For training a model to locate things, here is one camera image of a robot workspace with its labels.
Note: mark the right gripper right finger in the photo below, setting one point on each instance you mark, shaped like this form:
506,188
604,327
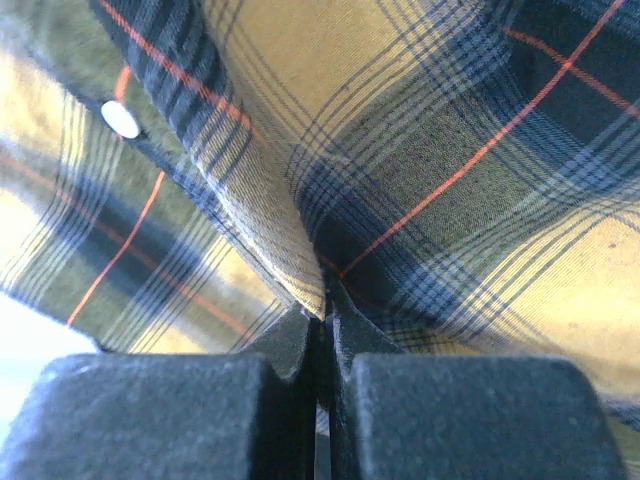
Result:
395,415

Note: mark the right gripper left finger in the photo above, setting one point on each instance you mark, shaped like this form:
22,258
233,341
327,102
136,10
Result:
247,415

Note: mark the yellow plaid flannel shirt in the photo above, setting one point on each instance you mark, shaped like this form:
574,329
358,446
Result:
175,174

